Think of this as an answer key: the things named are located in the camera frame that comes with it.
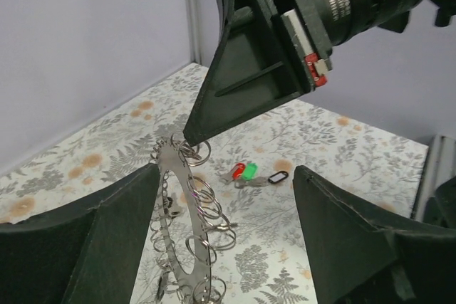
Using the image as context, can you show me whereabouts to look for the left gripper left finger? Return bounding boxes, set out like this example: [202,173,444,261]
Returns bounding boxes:
[1,164,159,303]

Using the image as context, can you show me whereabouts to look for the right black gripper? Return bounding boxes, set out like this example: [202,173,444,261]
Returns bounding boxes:
[183,0,332,146]

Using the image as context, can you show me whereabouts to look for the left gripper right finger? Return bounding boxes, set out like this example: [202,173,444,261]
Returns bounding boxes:
[293,166,455,303]

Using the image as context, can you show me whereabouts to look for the silver keyring holder with rings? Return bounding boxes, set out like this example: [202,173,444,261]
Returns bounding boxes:
[150,135,237,303]

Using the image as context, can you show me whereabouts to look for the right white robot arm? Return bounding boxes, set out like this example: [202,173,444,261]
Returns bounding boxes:
[183,0,455,146]

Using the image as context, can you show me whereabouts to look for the floral patterned table mat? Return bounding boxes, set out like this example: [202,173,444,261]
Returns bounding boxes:
[1,64,428,303]

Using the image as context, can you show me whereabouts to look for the red key tag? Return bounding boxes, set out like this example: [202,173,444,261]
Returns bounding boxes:
[219,163,246,184]

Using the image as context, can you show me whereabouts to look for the green key tag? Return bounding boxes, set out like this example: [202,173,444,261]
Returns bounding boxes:
[234,163,268,189]

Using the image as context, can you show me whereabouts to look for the black key with fob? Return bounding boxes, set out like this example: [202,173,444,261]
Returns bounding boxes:
[267,170,289,184]

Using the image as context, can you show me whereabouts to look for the right aluminium frame post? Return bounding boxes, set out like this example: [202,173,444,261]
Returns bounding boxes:
[186,0,203,65]

